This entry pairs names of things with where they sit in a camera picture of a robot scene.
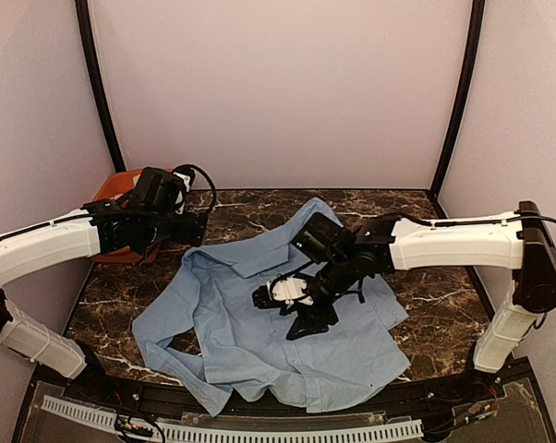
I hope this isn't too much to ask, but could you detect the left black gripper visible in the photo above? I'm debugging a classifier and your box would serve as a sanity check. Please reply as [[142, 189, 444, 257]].
[[141, 210, 210, 246]]

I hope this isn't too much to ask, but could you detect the light blue shirt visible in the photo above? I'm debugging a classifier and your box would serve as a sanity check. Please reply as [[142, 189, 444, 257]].
[[132, 198, 410, 415]]

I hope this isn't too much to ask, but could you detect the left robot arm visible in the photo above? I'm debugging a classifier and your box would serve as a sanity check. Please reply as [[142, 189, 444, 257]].
[[0, 163, 217, 402]]

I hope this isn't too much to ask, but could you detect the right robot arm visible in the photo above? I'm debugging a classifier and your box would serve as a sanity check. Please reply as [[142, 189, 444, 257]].
[[252, 201, 556, 401]]

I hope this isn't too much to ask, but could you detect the orange plastic basket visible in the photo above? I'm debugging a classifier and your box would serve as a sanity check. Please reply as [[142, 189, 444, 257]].
[[91, 168, 191, 266]]

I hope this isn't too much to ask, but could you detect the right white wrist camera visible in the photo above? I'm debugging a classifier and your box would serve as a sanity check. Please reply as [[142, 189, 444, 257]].
[[268, 278, 314, 306]]

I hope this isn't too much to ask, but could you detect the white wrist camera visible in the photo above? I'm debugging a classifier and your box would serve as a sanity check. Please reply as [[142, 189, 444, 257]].
[[171, 167, 195, 193], [268, 278, 314, 306]]

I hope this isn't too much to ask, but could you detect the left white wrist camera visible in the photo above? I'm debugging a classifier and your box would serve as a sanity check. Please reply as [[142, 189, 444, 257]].
[[171, 167, 195, 193]]

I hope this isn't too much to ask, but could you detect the white perforated cable tray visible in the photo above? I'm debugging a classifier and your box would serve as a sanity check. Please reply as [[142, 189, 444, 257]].
[[41, 395, 424, 442]]

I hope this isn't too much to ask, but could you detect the black left frame pole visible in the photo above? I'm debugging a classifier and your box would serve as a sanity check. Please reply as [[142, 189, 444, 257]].
[[74, 0, 127, 173]]

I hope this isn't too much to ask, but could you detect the black frame pole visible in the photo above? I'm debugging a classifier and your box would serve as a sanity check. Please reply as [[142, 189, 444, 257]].
[[429, 0, 486, 198], [74, 0, 127, 173]]

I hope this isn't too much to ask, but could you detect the black right frame pole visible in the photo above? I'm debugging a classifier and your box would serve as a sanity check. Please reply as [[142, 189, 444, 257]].
[[429, 0, 486, 198]]

